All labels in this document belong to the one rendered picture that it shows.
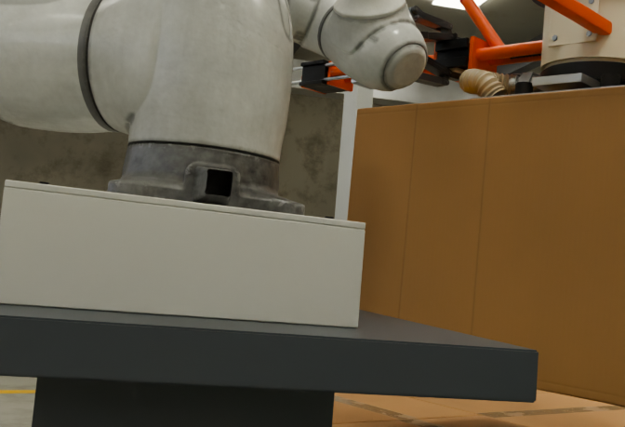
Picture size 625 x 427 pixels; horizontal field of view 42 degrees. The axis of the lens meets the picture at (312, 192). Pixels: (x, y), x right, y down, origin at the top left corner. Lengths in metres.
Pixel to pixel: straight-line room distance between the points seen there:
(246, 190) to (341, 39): 0.45
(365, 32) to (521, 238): 0.35
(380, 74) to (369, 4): 0.10
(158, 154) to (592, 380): 0.62
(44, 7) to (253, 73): 0.23
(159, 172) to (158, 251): 0.11
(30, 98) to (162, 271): 0.28
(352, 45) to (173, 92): 0.43
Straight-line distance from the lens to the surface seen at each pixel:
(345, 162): 4.59
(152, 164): 0.77
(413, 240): 1.25
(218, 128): 0.76
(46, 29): 0.86
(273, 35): 0.80
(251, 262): 0.69
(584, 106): 1.13
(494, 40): 1.48
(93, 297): 0.68
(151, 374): 0.58
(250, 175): 0.77
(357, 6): 1.14
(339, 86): 1.70
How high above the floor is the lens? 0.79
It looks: 6 degrees up
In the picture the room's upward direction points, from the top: 5 degrees clockwise
